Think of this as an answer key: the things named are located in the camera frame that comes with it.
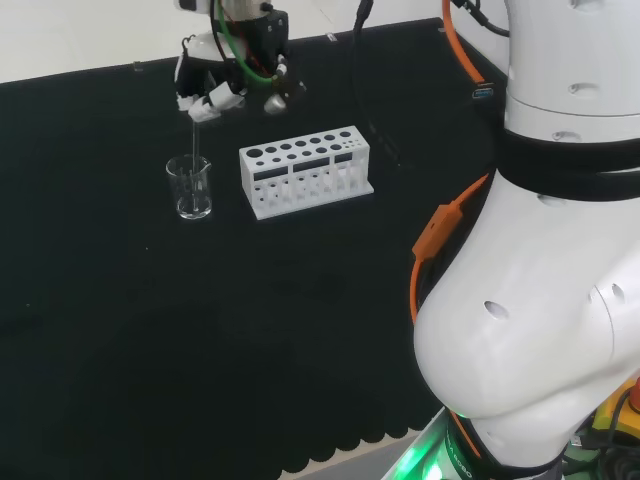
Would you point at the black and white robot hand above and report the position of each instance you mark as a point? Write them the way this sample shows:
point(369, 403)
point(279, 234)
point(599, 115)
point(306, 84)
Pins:
point(210, 47)

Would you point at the clear glass rod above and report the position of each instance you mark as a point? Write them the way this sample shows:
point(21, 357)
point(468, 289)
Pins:
point(196, 145)

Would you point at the white test tube rack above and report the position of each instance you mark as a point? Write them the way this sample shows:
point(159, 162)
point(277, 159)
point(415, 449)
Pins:
point(280, 170)

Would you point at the clear glass beaker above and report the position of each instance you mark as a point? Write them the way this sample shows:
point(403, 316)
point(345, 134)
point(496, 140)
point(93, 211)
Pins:
point(190, 207)

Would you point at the black bench cloth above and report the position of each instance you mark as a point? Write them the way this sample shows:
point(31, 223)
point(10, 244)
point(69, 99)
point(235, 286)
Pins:
point(150, 325)

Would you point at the pale board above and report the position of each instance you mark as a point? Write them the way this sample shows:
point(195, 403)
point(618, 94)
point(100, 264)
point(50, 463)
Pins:
point(360, 462)

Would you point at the yellow stop button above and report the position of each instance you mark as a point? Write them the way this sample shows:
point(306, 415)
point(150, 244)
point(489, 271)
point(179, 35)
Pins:
point(607, 415)

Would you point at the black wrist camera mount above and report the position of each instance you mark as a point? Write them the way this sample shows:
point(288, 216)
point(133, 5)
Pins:
point(267, 40)

